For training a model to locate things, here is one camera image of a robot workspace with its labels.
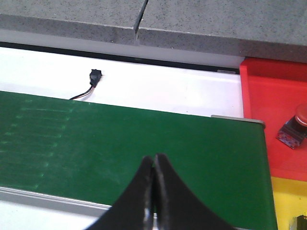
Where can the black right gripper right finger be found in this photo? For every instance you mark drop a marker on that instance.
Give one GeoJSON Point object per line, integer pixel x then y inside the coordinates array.
{"type": "Point", "coordinates": [177, 207]}

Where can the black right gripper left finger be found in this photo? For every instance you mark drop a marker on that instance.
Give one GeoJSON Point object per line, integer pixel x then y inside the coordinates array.
{"type": "Point", "coordinates": [133, 210]}

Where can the red mushroom push button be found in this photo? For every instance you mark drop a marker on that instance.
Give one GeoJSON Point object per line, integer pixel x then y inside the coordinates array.
{"type": "Point", "coordinates": [294, 131]}

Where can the green conveyor belt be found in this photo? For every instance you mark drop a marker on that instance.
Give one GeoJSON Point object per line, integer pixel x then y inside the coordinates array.
{"type": "Point", "coordinates": [31, 123]}

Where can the yellow plastic tray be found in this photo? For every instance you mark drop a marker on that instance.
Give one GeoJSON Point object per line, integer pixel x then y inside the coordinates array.
{"type": "Point", "coordinates": [290, 199]}

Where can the red plastic tray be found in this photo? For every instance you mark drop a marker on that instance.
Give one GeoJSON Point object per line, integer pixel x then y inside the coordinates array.
{"type": "Point", "coordinates": [271, 91]}

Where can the grey granite slab left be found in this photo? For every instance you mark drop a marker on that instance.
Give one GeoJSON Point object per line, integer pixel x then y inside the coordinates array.
{"type": "Point", "coordinates": [111, 21]}

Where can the grey granite slab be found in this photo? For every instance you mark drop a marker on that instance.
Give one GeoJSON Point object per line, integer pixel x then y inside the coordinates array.
{"type": "Point", "coordinates": [111, 21]}
{"type": "Point", "coordinates": [274, 29]}

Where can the grey granite slab right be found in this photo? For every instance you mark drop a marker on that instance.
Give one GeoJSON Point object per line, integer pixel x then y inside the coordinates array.
{"type": "Point", "coordinates": [274, 29]}

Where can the aluminium conveyor frame rail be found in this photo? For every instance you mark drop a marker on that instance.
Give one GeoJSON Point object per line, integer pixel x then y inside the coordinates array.
{"type": "Point", "coordinates": [48, 200]}

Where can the black connector with cable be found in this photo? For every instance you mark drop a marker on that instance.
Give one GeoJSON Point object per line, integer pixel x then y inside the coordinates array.
{"type": "Point", "coordinates": [95, 77]}

